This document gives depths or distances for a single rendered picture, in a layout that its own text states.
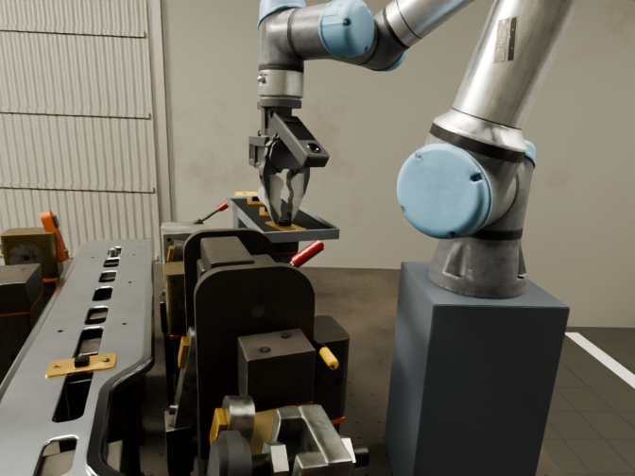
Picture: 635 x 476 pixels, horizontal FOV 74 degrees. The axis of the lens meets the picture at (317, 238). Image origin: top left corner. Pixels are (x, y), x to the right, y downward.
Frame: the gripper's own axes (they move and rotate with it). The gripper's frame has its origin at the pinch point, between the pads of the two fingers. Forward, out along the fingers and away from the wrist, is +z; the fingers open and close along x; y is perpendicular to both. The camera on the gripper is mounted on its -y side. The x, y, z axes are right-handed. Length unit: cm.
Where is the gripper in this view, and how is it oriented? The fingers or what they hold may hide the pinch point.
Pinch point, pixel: (284, 217)
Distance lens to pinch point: 75.3
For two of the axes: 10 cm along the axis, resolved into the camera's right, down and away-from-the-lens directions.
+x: -8.1, 1.2, -5.8
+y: -5.9, -2.3, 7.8
